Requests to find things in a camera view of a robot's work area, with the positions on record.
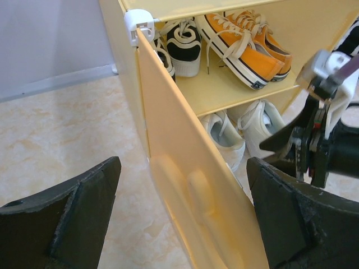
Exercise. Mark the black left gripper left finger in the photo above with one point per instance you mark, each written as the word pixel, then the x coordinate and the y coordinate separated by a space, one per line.
pixel 63 226

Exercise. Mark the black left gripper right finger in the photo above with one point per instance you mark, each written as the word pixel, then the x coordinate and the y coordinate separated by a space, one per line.
pixel 302 226

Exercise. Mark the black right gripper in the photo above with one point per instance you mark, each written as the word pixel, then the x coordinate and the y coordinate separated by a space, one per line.
pixel 313 152

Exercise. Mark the white sneaker one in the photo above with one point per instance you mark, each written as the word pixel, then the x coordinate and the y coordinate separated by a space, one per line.
pixel 257 122
pixel 225 137

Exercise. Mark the orange sneaker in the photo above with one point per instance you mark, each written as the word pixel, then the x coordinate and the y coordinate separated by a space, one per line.
pixel 237 50

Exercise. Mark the orange sneaker one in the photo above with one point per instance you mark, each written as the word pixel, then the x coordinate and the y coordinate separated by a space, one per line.
pixel 262 36

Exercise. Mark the black white sneaker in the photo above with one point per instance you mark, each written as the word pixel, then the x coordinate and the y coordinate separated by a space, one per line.
pixel 164 56
pixel 183 42

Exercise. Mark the yellow plastic shoe cabinet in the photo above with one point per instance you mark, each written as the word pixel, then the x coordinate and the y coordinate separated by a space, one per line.
pixel 302 27

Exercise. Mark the zebra striped cloth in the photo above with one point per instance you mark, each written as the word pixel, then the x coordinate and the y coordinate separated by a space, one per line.
pixel 349 42

